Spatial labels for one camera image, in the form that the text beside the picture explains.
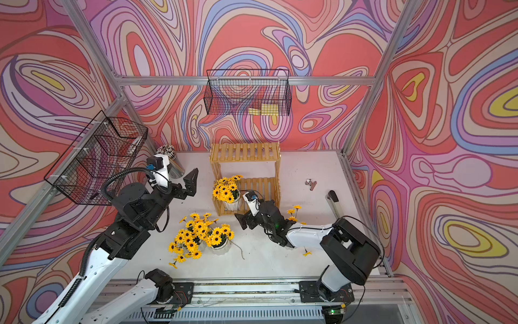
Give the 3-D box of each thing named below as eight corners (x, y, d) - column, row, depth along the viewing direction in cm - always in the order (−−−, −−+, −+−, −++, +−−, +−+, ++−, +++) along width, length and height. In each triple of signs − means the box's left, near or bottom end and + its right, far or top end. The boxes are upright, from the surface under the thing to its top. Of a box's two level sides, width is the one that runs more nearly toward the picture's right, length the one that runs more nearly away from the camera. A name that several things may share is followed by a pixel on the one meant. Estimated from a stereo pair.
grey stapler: (335, 219, 94) (338, 214, 90) (325, 196, 102) (327, 191, 99) (342, 218, 94) (345, 213, 91) (331, 195, 103) (334, 190, 99)
